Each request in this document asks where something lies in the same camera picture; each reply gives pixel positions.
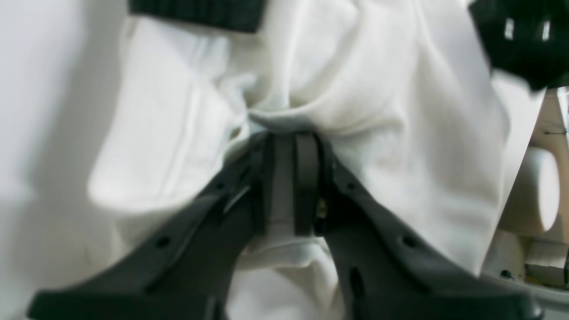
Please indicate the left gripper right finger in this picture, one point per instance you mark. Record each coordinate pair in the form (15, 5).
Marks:
(385, 269)

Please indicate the beige round object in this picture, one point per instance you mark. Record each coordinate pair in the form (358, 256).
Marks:
(532, 205)

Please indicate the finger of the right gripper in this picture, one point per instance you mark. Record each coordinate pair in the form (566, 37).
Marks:
(232, 15)

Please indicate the white printed t-shirt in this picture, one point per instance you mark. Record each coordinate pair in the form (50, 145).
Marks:
(399, 89)

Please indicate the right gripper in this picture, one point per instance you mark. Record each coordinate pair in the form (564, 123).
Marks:
(526, 38)

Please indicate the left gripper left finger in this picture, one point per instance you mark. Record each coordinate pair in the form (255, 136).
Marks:
(182, 271)

